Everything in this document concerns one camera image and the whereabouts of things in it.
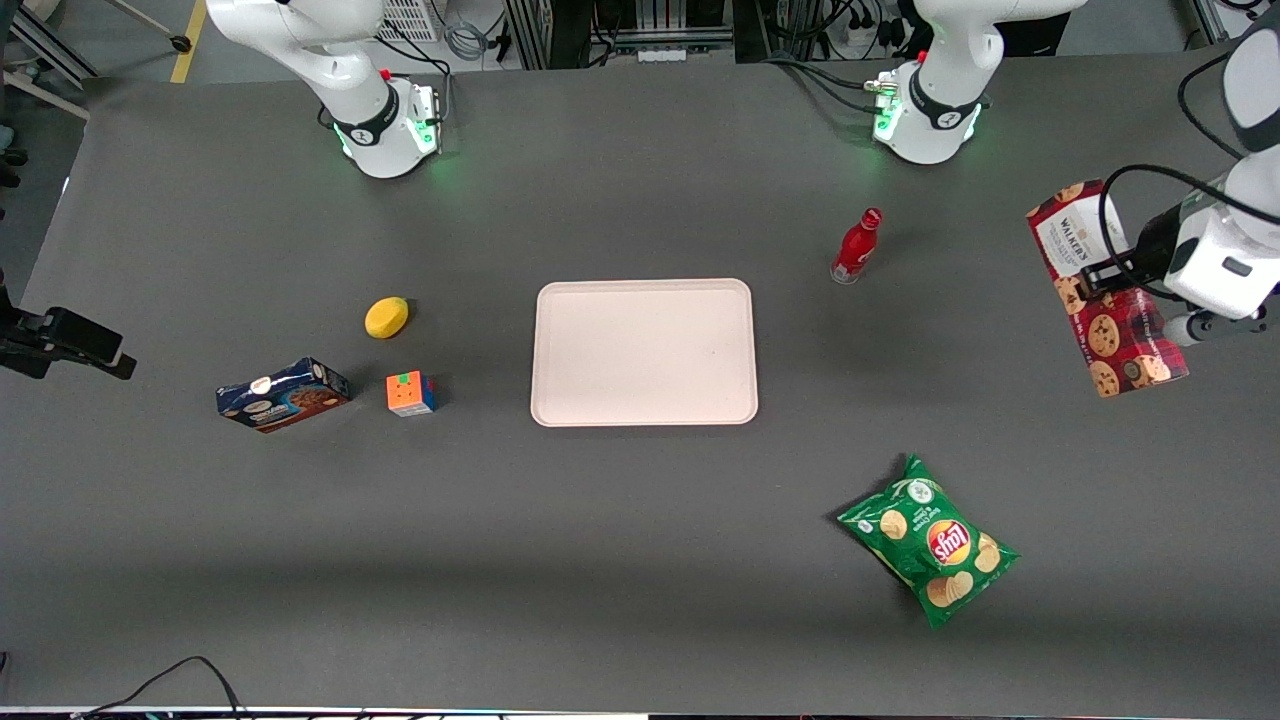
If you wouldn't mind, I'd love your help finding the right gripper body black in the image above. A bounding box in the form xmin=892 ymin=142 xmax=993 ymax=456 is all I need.
xmin=0 ymin=315 xmax=51 ymax=380

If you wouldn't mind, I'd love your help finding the red tartan cookie box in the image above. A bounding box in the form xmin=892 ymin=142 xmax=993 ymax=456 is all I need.
xmin=1027 ymin=180 xmax=1191 ymax=399

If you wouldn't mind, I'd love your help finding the blue chocolate cookie box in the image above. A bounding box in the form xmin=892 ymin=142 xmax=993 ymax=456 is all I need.
xmin=216 ymin=357 xmax=351 ymax=434

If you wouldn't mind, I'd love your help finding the beige plastic tray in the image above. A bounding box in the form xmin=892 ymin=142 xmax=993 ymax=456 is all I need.
xmin=530 ymin=278 xmax=759 ymax=428

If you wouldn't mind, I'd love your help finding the red drink bottle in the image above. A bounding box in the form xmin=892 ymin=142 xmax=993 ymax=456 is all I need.
xmin=830 ymin=208 xmax=883 ymax=285

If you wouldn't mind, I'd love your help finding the yellow toy lemon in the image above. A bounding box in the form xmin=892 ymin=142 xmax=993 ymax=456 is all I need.
xmin=365 ymin=297 xmax=409 ymax=340

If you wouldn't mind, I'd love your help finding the multicoloured puzzle cube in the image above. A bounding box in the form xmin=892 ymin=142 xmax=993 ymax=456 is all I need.
xmin=386 ymin=371 xmax=438 ymax=418

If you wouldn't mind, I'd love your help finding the grey stand leg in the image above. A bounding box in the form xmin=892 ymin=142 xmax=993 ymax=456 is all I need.
xmin=100 ymin=0 xmax=193 ymax=53

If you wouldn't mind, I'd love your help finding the green chips bag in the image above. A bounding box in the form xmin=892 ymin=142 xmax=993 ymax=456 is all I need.
xmin=838 ymin=453 xmax=1021 ymax=630

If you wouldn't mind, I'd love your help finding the white perforated basket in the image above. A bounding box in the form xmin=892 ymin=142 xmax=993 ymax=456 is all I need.
xmin=378 ymin=0 xmax=441 ymax=43

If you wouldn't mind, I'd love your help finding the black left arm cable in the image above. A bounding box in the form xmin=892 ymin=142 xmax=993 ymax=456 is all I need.
xmin=1098 ymin=45 xmax=1280 ymax=301

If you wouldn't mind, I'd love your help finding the long black looped cable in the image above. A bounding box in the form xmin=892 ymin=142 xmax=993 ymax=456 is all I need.
xmin=75 ymin=656 xmax=247 ymax=720

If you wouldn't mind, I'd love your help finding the black base cable bundle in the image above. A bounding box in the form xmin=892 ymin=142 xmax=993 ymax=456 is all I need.
xmin=765 ymin=55 xmax=883 ymax=117

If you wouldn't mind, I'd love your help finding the grey coiled cable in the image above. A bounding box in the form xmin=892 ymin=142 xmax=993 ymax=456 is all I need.
xmin=443 ymin=15 xmax=493 ymax=63

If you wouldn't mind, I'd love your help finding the aluminium frame rack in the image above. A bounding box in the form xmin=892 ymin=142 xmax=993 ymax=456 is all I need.
xmin=503 ymin=0 xmax=736 ymax=71

